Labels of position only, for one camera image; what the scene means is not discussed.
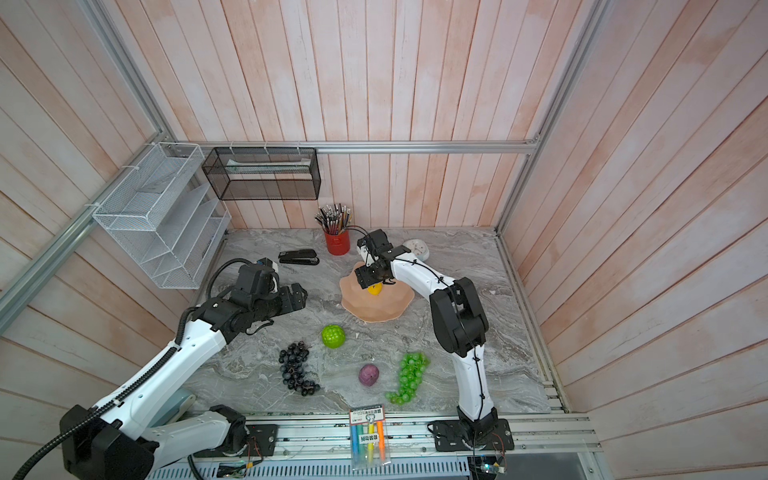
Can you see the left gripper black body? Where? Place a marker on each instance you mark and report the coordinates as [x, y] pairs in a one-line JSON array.
[[283, 304]]

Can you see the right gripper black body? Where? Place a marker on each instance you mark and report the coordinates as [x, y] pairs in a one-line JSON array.
[[369, 274]]

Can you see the yellow fake lemon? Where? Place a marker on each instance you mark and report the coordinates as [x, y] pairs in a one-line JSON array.
[[375, 289]]

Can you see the pink scalloped fruit bowl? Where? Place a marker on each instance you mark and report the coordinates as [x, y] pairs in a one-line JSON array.
[[389, 304]]

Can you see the green bumpy fake fruit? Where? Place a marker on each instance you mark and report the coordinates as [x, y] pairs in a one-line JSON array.
[[333, 336]]

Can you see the black fake grape bunch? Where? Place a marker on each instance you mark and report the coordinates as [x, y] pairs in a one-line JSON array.
[[292, 361]]

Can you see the green fake grape bunch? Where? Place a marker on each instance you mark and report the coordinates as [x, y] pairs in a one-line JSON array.
[[410, 376]]

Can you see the purple fake fruit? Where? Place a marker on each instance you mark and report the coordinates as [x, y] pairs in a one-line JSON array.
[[368, 375]]

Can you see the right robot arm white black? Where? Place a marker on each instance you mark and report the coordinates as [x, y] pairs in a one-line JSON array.
[[459, 321]]

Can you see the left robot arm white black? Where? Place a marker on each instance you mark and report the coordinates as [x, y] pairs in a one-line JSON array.
[[115, 438]]

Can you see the white round alarm clock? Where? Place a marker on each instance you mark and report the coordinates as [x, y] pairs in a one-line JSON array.
[[418, 247]]

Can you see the black stapler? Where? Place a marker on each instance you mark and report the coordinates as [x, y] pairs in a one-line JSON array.
[[299, 257]]

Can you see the red metal pen holder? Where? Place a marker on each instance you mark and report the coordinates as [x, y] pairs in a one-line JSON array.
[[338, 244]]

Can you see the highlighter marker pack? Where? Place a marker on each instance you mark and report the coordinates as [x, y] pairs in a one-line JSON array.
[[368, 437]]

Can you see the black mesh wall basket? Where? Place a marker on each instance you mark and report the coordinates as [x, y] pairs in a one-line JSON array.
[[263, 173]]

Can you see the aluminium front rail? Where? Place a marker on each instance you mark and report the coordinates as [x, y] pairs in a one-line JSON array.
[[315, 437]]

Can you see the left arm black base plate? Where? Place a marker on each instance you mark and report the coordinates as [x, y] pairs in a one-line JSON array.
[[259, 441]]

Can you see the white wire mesh shelf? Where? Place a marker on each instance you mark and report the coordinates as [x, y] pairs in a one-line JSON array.
[[169, 226]]

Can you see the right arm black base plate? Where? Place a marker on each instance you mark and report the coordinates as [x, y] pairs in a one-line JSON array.
[[463, 435]]

